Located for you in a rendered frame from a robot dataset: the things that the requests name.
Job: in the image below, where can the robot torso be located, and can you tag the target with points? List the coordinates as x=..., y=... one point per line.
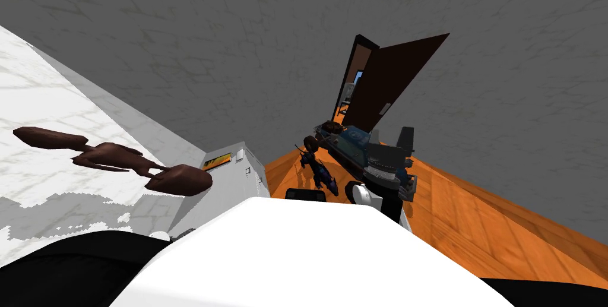
x=304, y=259

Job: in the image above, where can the blue desk with clutter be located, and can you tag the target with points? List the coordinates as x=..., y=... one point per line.
x=354, y=143

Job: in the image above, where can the dark brown door leaf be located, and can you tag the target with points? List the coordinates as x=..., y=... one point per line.
x=389, y=83

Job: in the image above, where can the dark blue chair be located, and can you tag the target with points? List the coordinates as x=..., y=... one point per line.
x=319, y=170

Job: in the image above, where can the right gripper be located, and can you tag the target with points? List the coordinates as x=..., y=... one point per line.
x=387, y=154

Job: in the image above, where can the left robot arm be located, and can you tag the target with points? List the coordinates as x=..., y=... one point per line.
x=66, y=273

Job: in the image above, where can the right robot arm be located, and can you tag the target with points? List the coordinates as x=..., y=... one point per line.
x=390, y=202

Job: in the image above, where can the white appliance with orange panel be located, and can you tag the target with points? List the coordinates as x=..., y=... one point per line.
x=228, y=188

